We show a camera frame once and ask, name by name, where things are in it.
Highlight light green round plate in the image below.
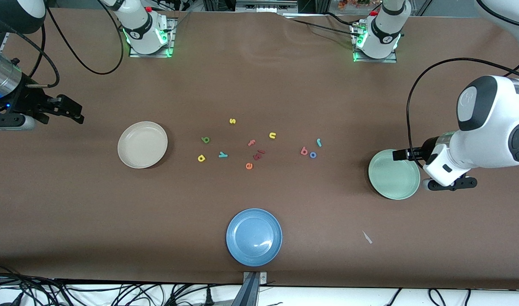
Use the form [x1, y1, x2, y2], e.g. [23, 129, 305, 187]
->
[368, 149, 421, 200]

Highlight beige round plate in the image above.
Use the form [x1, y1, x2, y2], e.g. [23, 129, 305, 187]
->
[117, 121, 169, 169]

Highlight brown table cover mat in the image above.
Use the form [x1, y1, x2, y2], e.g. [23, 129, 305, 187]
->
[0, 8, 519, 290]

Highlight blue round plate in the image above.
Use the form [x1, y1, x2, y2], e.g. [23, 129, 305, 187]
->
[226, 208, 283, 267]

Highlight grey metal equipment box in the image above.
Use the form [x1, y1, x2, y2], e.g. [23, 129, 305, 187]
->
[235, 0, 298, 12]

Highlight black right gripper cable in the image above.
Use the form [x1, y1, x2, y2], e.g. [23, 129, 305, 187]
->
[0, 13, 61, 89]

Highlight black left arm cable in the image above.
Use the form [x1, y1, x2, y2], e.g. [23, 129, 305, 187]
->
[406, 57, 519, 170]

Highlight long black right arm cable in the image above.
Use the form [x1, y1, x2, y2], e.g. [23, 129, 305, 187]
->
[45, 0, 125, 76]

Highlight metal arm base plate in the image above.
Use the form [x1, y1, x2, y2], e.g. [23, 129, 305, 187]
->
[352, 21, 398, 64]
[128, 16, 177, 58]

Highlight black cable on table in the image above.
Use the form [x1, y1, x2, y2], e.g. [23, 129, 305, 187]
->
[325, 12, 362, 27]
[285, 17, 362, 37]

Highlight black floor cable tangle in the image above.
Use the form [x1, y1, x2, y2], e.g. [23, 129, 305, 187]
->
[0, 263, 226, 306]

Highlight metal table clamp bracket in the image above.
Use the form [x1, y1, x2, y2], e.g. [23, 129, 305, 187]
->
[232, 271, 268, 306]

